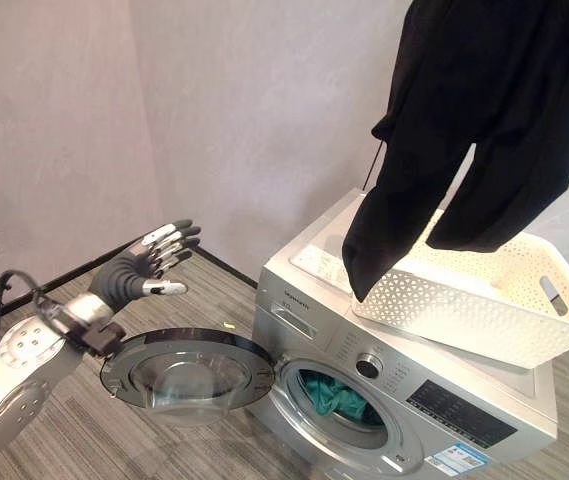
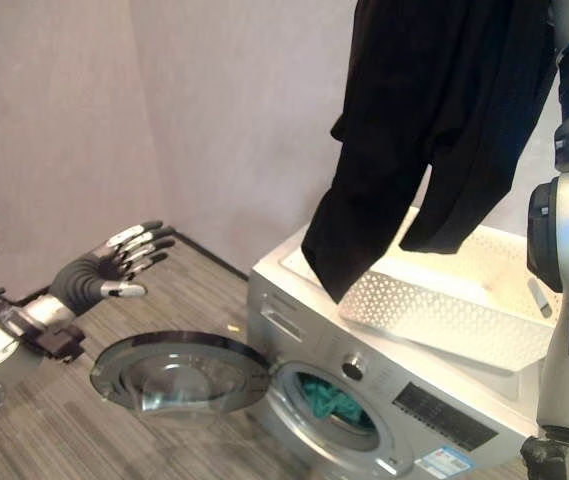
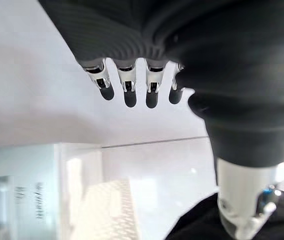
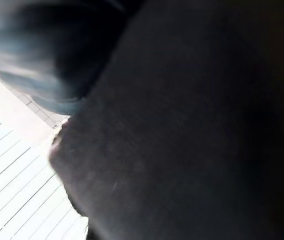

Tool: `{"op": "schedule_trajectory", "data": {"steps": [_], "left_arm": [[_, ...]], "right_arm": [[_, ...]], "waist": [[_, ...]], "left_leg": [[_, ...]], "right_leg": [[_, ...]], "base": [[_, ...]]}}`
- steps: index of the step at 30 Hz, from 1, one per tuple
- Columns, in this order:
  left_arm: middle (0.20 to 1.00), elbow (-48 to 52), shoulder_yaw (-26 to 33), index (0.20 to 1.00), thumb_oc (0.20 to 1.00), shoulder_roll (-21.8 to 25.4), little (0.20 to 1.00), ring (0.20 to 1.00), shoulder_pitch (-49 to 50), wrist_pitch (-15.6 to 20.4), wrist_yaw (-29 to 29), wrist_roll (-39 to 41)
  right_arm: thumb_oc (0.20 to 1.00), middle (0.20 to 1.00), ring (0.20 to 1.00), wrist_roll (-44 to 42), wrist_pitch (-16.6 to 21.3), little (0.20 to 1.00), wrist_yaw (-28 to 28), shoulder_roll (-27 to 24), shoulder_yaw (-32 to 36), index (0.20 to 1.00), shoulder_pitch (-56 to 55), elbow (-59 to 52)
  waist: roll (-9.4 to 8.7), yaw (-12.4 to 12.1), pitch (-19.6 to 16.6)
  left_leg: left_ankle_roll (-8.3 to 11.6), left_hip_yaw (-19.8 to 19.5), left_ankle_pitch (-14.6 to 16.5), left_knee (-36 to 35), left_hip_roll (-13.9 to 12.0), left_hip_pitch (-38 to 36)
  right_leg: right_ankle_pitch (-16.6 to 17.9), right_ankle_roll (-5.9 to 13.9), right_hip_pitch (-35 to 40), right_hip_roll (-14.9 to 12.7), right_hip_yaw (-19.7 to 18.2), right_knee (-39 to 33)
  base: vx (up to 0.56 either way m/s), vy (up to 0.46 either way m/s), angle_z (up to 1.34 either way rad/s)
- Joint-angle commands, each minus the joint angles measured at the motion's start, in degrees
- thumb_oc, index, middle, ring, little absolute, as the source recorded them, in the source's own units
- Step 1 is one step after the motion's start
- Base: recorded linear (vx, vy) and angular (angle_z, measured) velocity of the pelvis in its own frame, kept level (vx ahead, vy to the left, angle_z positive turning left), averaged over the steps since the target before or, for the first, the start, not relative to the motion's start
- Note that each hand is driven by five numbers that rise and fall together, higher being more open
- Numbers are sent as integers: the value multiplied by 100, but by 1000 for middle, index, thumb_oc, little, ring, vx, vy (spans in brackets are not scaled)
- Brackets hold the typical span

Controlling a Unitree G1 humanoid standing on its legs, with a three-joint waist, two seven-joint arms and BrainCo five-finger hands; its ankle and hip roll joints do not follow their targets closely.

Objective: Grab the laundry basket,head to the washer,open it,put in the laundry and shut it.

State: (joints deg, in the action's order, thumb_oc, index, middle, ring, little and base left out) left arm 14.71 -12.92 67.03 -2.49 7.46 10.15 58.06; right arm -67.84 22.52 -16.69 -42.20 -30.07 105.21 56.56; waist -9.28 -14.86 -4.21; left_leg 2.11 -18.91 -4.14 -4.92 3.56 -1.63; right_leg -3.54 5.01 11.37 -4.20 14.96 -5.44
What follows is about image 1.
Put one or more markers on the washer control knob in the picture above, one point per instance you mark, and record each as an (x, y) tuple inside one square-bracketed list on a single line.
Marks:
[(369, 365)]

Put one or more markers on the black garment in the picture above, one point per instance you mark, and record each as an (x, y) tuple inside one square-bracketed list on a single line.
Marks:
[(469, 125)]

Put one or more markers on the silver front-load washing machine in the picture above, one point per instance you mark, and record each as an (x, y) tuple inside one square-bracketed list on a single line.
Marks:
[(394, 380)]

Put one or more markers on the round washer door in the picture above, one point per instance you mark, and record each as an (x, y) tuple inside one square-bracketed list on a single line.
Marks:
[(189, 372)]

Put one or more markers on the white plastic laundry basket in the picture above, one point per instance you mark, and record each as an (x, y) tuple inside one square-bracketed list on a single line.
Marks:
[(469, 305)]

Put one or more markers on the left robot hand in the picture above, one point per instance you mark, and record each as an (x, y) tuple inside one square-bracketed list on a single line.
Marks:
[(129, 276)]

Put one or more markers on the blue energy label sticker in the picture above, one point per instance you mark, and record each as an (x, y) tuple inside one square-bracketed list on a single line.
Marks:
[(456, 457)]

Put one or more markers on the teal garment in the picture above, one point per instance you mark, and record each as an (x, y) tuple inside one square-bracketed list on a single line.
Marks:
[(336, 395)]

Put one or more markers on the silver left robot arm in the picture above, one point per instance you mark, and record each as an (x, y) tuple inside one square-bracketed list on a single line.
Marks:
[(24, 370)]

